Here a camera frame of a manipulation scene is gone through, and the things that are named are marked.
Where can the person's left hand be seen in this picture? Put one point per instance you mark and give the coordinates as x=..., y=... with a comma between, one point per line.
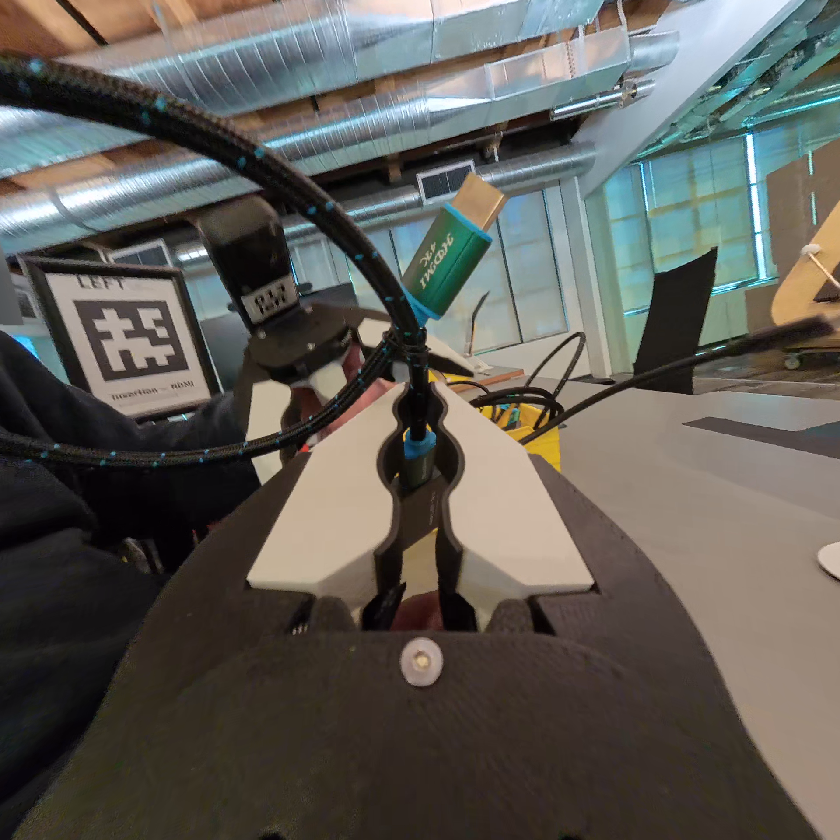
x=358, y=387

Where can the yellow plastic bin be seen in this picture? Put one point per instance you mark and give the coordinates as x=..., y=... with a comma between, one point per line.
x=544, y=453

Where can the white monitor stand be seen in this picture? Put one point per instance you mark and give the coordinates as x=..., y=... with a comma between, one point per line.
x=832, y=561

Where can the ceiling vent grille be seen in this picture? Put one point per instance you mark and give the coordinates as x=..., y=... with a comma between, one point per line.
x=446, y=178

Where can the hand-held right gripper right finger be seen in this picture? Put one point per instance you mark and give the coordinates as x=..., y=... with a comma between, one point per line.
x=518, y=525

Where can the framed marker sign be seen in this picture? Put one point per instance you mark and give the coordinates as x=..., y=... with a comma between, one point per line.
x=131, y=334

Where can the black standing panel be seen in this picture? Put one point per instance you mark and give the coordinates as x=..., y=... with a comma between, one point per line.
x=676, y=321

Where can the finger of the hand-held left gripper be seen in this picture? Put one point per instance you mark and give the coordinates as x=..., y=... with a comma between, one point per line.
x=446, y=364
x=269, y=426

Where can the person's dark sweater torso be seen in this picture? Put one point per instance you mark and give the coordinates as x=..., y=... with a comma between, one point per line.
x=52, y=590

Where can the silver ventilation duct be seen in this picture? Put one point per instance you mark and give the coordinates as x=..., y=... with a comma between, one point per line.
x=262, y=59

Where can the wood-framed portable monitor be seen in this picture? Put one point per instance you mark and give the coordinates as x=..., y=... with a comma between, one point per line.
x=797, y=302

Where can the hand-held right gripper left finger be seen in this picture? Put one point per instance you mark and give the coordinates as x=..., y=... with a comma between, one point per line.
x=321, y=525

